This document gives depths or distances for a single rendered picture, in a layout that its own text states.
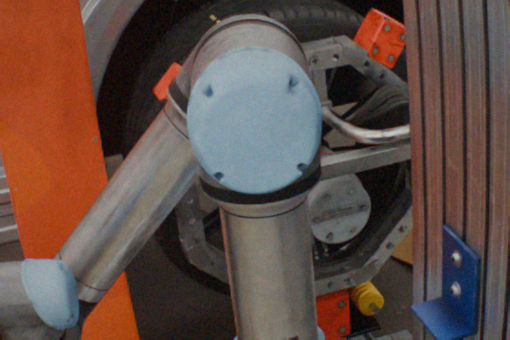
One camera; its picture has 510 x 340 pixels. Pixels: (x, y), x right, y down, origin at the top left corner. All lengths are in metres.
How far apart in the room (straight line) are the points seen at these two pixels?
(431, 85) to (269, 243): 0.21
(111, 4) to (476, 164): 1.25
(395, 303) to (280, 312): 2.15
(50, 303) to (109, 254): 0.14
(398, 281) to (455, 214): 2.30
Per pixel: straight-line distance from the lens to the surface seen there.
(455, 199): 0.94
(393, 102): 1.88
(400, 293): 3.18
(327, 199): 1.86
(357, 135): 1.83
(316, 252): 2.22
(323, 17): 1.99
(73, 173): 1.55
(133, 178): 1.09
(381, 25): 1.95
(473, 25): 0.83
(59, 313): 1.02
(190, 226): 1.97
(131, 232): 1.11
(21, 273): 1.03
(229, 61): 0.89
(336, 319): 2.18
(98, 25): 2.02
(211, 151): 0.88
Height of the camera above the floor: 1.76
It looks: 25 degrees down
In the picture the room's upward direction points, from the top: 6 degrees counter-clockwise
